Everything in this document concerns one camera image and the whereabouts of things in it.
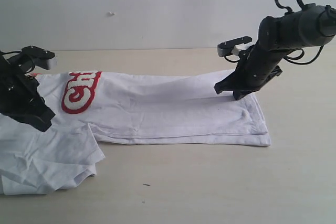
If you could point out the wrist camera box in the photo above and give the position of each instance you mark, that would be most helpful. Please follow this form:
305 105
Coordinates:
41 57
225 48

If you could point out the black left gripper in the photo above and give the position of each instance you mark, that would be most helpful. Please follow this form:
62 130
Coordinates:
19 89

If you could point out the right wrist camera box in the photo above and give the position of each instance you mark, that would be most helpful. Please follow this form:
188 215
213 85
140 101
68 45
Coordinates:
225 48

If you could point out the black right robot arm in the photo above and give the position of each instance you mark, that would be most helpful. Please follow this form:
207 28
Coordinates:
313 26

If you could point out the white t-shirt red print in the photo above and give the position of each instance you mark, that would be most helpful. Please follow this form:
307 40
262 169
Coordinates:
95 106

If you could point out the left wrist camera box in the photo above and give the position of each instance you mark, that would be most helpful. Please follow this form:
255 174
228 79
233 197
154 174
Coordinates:
41 57

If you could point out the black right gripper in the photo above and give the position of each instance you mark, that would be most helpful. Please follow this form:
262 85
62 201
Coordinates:
260 67

